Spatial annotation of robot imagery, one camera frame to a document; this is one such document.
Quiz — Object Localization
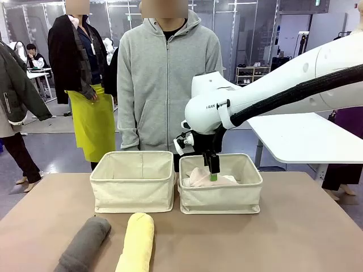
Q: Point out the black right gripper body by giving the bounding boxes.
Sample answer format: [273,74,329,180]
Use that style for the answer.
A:
[193,129,225,156]

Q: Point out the pink towel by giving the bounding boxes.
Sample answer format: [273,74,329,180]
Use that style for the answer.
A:
[189,167,239,188]

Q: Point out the white towel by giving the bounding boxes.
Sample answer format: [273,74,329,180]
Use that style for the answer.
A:
[182,175,238,187]

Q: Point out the yellow towel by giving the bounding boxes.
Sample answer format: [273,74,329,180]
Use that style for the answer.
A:
[115,212,155,272]

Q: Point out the grey towel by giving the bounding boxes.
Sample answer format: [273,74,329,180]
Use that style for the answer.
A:
[53,216,112,272]

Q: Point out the cream fabric basket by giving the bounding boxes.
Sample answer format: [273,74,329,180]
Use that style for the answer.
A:
[90,151,177,214]
[178,153,263,215]

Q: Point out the person in grey hoodie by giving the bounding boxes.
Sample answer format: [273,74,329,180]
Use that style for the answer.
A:
[116,0,225,172]

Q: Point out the wooden shoe rack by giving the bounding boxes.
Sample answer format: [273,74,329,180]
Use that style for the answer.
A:
[235,65,272,87]

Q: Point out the white table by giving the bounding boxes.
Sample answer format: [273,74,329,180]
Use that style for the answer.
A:
[246,112,363,181]

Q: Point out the black case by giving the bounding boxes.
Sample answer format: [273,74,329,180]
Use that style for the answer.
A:
[271,56,293,72]

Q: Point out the person with yellow apron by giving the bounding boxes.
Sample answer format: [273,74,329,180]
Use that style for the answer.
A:
[47,0,119,171]

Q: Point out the white humanoid robot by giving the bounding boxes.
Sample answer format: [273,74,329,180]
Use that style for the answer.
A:
[102,37,119,63]

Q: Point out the black tripod pole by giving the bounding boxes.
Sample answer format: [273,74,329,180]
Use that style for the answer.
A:
[297,32,310,57]

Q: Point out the person in purple skirt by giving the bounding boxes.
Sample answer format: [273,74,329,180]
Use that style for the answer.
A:
[322,5,363,202]

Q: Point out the black clothes rack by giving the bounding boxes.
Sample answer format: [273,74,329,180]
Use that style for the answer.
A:
[333,31,353,41]

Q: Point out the white background desk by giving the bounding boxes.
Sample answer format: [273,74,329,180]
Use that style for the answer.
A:
[27,67,53,100]

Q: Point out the seated person in varsity jacket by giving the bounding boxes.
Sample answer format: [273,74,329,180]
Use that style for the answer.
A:
[26,43,47,69]

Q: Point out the person in dark green jacket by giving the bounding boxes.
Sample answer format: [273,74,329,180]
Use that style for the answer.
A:
[0,39,53,193]

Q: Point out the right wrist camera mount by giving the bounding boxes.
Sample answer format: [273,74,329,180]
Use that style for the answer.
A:
[173,131,195,156]

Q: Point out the black right arm cable sleeve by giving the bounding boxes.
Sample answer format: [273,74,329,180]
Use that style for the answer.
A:
[212,63,363,155]

